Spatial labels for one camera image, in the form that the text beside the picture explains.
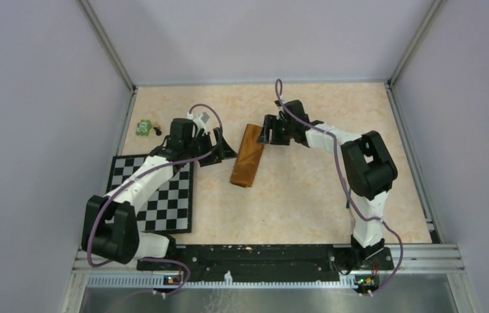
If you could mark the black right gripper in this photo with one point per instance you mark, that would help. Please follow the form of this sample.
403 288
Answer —
271 122

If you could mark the small wooden black-tipped piece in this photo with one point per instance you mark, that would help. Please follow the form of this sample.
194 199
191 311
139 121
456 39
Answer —
157 129

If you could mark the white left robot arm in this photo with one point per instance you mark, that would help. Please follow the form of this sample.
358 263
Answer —
110 227

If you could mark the brown satin napkin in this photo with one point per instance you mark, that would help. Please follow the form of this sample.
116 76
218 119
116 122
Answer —
248 157

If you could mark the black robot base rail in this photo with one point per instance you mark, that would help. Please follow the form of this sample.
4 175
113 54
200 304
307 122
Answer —
270 263

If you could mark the black white chessboard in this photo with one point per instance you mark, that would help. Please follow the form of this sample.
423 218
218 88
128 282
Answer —
169 209

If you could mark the green toy block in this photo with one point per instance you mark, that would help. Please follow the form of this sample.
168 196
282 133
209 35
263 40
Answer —
143 128

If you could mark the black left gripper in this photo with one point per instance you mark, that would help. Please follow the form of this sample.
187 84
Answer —
225 152

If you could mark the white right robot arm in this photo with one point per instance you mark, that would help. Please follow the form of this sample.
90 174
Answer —
363 162

